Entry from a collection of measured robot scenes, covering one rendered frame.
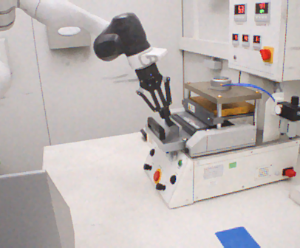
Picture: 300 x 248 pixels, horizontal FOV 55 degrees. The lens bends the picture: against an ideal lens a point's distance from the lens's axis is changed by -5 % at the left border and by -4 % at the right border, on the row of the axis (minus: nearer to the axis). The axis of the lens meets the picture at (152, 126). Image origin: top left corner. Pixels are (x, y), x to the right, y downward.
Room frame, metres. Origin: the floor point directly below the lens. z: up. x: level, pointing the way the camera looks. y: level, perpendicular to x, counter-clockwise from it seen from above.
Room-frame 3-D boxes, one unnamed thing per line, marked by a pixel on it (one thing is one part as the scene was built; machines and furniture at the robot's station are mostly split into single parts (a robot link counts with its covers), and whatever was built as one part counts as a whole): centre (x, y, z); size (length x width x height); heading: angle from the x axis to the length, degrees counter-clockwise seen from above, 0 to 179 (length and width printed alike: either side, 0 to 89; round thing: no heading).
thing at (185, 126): (1.07, -0.19, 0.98); 0.20 x 0.17 x 0.03; 17
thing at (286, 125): (0.92, -0.45, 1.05); 0.15 x 0.05 x 0.15; 17
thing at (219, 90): (1.08, -0.30, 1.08); 0.31 x 0.24 x 0.13; 17
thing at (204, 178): (1.07, -0.26, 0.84); 0.53 x 0.37 x 0.17; 107
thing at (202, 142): (0.94, -0.23, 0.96); 0.26 x 0.05 x 0.07; 107
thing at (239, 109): (1.08, -0.26, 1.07); 0.22 x 0.17 x 0.10; 17
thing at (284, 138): (1.10, -0.29, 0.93); 0.46 x 0.35 x 0.01; 107
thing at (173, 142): (1.06, -0.14, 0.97); 0.30 x 0.22 x 0.08; 107
